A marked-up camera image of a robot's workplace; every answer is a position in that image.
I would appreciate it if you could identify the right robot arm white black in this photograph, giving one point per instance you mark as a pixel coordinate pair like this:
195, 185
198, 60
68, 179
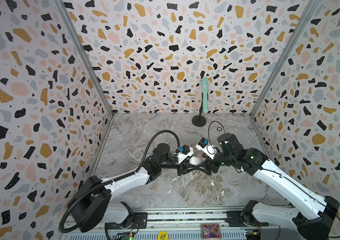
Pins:
311, 215

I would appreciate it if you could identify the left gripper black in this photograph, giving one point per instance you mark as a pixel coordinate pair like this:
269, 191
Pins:
185, 168

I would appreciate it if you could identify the yellow round sticker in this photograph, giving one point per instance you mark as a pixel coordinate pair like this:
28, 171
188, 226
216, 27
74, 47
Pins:
163, 235

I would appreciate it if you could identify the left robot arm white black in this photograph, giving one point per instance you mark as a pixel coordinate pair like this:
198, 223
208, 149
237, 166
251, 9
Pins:
92, 203

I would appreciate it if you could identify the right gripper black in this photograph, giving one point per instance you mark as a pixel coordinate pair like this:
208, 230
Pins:
212, 165

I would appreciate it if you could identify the pink white earbud case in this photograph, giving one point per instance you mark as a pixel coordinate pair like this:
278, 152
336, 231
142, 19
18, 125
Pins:
195, 161

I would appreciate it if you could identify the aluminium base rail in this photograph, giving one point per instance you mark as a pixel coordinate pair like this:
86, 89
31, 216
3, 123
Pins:
184, 224

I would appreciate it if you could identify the pink square tag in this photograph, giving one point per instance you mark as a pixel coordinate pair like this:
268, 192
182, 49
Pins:
210, 232

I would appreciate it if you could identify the mint green microphone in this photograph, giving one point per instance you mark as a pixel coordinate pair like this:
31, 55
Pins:
204, 85

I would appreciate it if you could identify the black microphone stand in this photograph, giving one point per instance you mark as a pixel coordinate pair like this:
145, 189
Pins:
199, 120

